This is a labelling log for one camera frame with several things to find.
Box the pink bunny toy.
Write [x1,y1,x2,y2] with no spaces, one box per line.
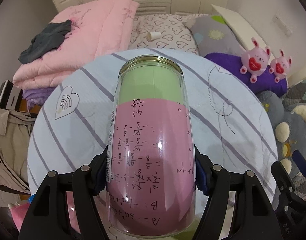
[269,49,293,83]
[240,37,271,83]

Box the white wall socket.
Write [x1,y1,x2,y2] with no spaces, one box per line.
[273,15,293,37]

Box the right pink bunny toy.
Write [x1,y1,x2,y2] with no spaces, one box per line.
[269,49,293,83]

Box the grey plush paw toy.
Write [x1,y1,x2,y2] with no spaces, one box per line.
[255,89,306,203]

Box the small paper cup on bed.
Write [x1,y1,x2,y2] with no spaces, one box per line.
[146,31,161,42]

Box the heart pattern bed sheet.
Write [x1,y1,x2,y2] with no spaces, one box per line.
[128,14,201,55]

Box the beige jacket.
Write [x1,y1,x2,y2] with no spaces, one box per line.
[0,108,37,207]

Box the white bedside board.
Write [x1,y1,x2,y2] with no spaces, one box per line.
[212,5,266,50]

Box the clear pink green jar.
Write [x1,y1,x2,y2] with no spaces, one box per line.
[106,55,195,238]

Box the purple folded blanket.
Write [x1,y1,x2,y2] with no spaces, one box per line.
[22,87,56,110]

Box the pink folded quilt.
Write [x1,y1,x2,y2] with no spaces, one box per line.
[13,0,139,89]

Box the left pink bunny toy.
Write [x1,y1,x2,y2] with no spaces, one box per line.
[240,37,271,83]

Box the grey flower pillow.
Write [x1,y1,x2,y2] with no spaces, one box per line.
[184,15,245,57]

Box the dark grey garment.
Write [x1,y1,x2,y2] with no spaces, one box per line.
[18,20,72,64]

